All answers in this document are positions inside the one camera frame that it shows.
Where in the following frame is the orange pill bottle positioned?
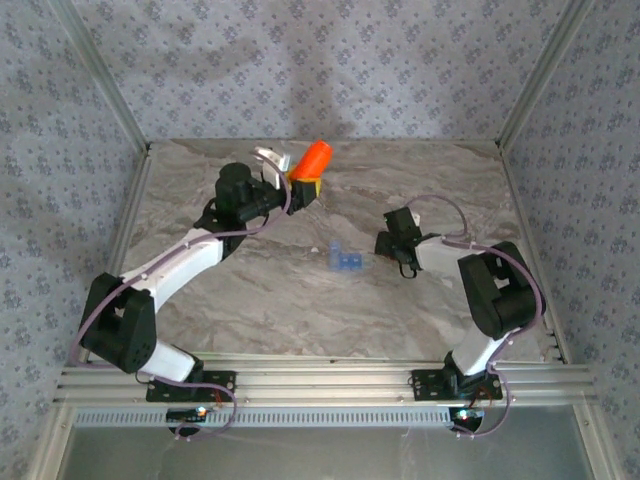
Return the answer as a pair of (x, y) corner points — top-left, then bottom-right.
(289, 140), (335, 181)

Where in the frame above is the small blue toy block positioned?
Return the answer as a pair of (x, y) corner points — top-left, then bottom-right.
(327, 239), (369, 274)

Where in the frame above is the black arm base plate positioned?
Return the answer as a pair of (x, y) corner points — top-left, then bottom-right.
(144, 368), (237, 404)
(409, 368), (503, 401)

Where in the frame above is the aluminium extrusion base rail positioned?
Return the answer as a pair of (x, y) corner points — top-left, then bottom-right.
(52, 352), (599, 406)

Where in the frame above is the aluminium frame post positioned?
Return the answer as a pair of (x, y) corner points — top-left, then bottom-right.
(49, 0), (153, 151)
(497, 0), (596, 149)

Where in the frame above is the grey slotted cable duct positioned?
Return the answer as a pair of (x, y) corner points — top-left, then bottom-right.
(74, 405), (451, 429)

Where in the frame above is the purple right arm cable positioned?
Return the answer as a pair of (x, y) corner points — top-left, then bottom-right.
(403, 194), (547, 441)

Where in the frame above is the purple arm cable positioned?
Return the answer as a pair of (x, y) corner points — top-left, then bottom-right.
(403, 194), (547, 441)
(69, 149), (296, 444)

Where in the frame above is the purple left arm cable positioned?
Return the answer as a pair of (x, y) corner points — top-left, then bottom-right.
(69, 149), (296, 444)

